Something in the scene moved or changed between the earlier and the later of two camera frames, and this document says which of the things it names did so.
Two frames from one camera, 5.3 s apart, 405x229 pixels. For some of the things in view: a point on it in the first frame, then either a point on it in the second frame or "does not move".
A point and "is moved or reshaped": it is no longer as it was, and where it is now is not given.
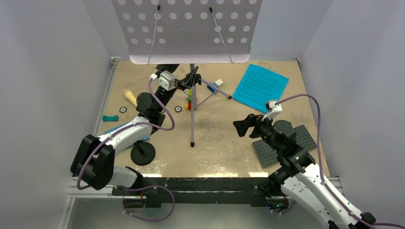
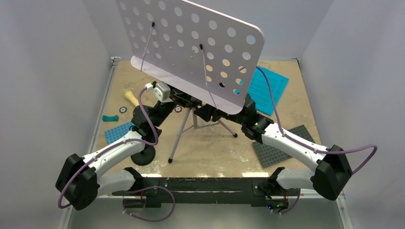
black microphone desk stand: x=143 y=153 does not move
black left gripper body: x=165 y=99 → x=181 y=99
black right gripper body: x=262 y=129 → x=217 y=114
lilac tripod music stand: x=175 y=32 is moved or reshaped
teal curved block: x=115 y=118 does not move
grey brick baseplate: x=269 y=158 does not move
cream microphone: x=129 y=96 does not move
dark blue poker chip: x=122 y=109 does not move
